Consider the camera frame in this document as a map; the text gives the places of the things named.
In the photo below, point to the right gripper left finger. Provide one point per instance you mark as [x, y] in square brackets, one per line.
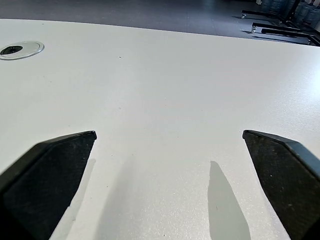
[42, 182]

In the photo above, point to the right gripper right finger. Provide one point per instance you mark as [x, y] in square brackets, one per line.
[285, 180]

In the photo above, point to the black wheeled rack base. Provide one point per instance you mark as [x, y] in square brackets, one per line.
[280, 25]

